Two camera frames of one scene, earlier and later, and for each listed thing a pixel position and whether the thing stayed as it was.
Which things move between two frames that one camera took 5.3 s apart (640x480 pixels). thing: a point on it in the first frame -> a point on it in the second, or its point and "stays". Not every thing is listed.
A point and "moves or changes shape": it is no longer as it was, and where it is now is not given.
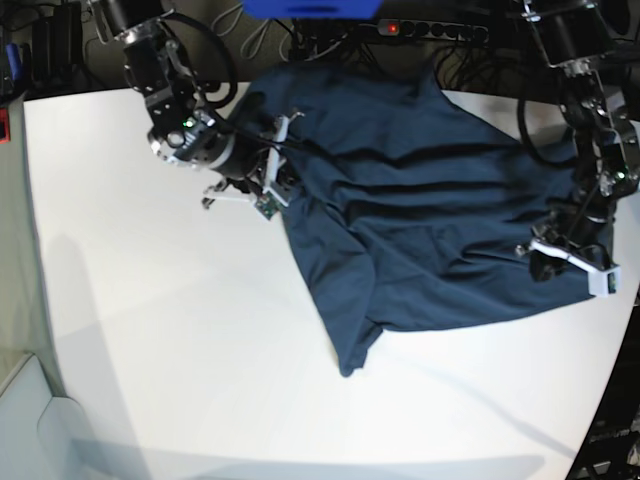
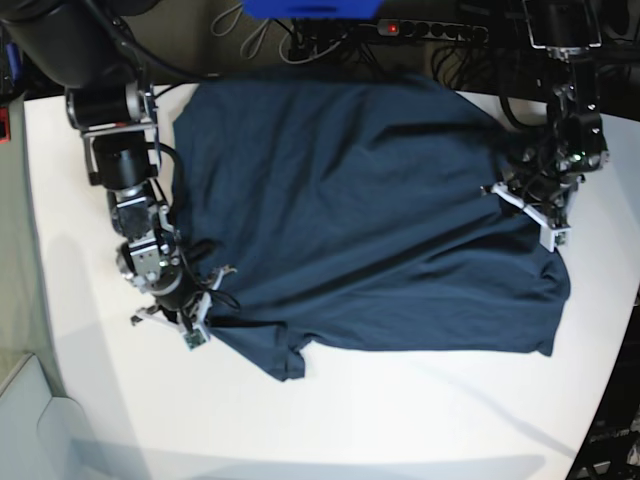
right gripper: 550,248 -> 549,195
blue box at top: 314,9 stays
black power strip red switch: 444,30 stays
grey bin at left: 42,437 stays
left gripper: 274,185 -> 183,303
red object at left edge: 4,126 stays
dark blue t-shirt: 407,206 moves or changes shape
